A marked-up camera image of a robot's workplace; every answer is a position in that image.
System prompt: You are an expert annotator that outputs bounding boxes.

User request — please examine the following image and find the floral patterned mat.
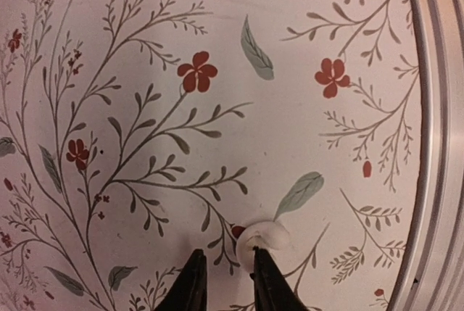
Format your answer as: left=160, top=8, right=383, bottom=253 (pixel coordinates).
left=1, top=0, right=421, bottom=310

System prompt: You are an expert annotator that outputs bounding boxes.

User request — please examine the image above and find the small white earbud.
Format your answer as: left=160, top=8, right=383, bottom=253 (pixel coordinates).
left=236, top=220, right=290, bottom=273

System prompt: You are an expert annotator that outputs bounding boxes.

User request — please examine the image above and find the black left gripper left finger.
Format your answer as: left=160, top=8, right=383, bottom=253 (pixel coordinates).
left=155, top=249, right=207, bottom=311

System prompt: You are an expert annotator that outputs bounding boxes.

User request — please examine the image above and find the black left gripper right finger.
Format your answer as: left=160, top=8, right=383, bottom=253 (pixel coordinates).
left=252, top=246, right=307, bottom=311

